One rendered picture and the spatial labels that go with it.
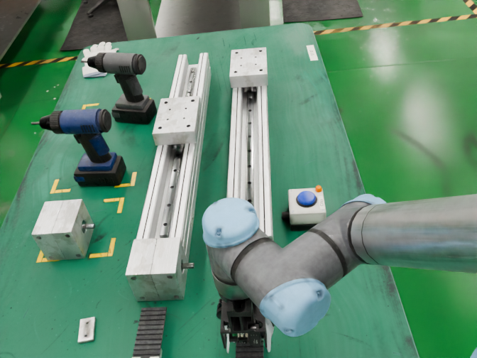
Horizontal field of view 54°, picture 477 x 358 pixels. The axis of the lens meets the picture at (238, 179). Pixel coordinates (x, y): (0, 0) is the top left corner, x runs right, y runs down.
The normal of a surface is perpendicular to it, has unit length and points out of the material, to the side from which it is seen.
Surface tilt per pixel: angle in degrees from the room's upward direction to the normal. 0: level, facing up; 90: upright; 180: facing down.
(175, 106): 0
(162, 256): 0
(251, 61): 0
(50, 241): 90
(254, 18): 90
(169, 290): 90
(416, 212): 49
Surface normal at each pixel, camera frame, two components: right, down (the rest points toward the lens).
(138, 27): 0.02, 0.69
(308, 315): 0.60, 0.50
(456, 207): -0.77, -0.59
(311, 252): 0.04, -0.58
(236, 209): -0.10, -0.73
